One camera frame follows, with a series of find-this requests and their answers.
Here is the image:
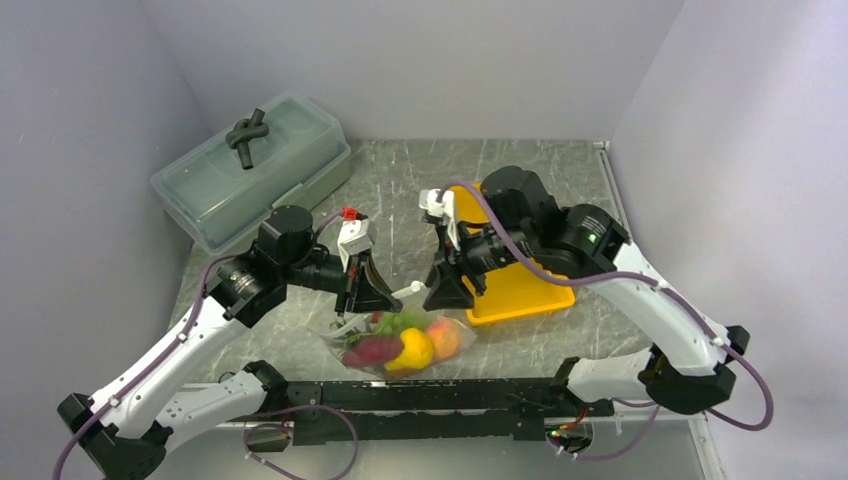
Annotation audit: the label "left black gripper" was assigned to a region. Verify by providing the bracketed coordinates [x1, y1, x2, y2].
[282, 246, 401, 316]

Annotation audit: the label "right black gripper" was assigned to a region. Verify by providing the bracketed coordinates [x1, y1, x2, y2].
[422, 218, 537, 310]

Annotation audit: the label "green toy grapes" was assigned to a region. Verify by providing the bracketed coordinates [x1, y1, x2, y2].
[373, 311, 431, 335]

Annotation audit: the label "toy peach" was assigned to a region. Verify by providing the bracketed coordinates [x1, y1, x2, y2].
[426, 316, 463, 362]

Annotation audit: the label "purple toy sweet potato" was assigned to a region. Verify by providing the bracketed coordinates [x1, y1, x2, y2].
[341, 335, 403, 368]

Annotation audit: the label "clear zip top bag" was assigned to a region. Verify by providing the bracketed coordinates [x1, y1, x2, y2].
[315, 280, 477, 379]

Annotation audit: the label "yellow toy pear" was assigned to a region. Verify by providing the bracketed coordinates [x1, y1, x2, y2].
[384, 328, 435, 371]

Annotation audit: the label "yellow plastic tray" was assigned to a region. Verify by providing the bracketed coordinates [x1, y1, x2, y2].
[442, 186, 576, 327]

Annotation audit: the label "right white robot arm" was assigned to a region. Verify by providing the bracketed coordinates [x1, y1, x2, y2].
[419, 165, 749, 415]

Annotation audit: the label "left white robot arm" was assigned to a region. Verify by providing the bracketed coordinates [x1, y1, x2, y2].
[57, 205, 402, 479]

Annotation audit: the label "clear lidded storage box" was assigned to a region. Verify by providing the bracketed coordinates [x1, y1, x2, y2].
[151, 92, 351, 255]

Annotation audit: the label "black knotted foam tube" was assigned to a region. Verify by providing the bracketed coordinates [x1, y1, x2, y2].
[225, 109, 270, 170]

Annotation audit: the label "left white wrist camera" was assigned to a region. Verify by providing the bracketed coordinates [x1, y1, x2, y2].
[337, 207, 377, 270]

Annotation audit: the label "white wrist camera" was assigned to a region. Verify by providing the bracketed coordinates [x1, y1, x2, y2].
[337, 207, 377, 270]
[418, 189, 472, 255]

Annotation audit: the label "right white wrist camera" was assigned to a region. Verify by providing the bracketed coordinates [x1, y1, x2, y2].
[418, 189, 472, 255]

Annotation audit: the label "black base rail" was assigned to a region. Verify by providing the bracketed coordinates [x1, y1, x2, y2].
[218, 377, 617, 452]

